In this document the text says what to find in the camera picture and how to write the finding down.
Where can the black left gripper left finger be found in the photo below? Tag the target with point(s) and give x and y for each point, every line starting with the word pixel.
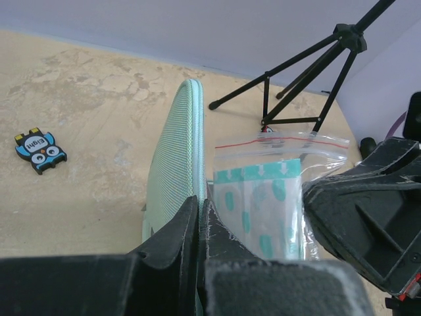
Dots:
pixel 71 285

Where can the black music stand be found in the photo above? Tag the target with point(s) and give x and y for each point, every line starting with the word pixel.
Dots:
pixel 345 37

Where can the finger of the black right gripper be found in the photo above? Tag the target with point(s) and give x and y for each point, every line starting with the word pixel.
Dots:
pixel 369 216

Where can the zip bag with plasters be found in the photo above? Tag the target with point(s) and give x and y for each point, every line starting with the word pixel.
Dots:
pixel 258 186

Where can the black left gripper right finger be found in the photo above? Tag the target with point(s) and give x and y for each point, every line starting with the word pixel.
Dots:
pixel 238 283

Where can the mint green medicine case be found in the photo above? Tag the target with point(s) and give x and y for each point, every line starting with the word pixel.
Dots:
pixel 177 158

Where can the red owl toy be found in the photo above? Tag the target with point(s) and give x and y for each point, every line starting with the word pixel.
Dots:
pixel 268 129

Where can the blue owl toy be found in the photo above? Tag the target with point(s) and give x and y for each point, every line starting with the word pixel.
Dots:
pixel 39 149

